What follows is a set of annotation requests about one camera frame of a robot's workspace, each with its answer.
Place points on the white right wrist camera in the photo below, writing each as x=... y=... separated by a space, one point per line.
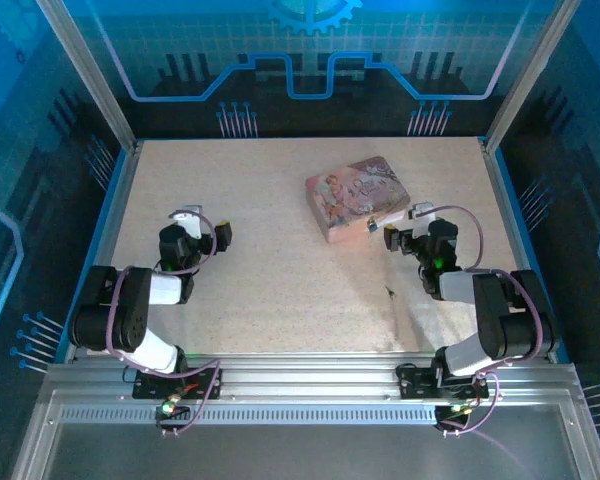
x=422 y=215

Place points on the small metal key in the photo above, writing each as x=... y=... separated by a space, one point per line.
x=393 y=293

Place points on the grey metal panel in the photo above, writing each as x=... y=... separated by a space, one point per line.
x=300 y=450

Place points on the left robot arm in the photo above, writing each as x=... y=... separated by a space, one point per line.
x=130 y=310

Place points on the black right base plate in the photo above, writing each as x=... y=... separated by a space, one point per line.
x=415 y=385

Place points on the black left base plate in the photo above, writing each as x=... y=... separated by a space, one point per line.
x=150 y=387

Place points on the pink illustrated tin box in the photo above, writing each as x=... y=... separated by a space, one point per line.
x=355 y=195

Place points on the aluminium side rail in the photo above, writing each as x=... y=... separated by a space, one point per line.
x=116 y=210
x=503 y=200

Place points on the aluminium rail beam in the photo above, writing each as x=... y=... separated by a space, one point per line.
x=305 y=375

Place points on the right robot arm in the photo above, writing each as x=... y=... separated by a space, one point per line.
x=505 y=320

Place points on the aluminium frame post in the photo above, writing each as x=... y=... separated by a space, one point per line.
x=87 y=75
x=525 y=75

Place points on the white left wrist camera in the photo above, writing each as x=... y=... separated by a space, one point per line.
x=194 y=222

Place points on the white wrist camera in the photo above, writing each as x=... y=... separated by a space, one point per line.
x=194 y=222
x=422 y=215

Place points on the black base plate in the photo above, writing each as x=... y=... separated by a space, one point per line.
x=150 y=387
x=415 y=385

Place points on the small LED circuit board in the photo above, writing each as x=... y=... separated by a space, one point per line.
x=170 y=407
x=455 y=411

